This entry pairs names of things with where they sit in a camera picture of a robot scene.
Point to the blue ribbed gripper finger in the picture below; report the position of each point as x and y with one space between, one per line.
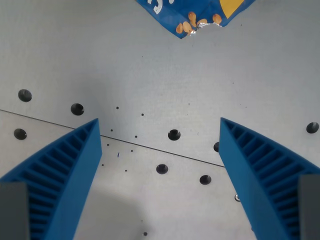
72 170
250 170

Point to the blue peanut snack bag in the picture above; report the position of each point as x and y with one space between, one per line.
190 15

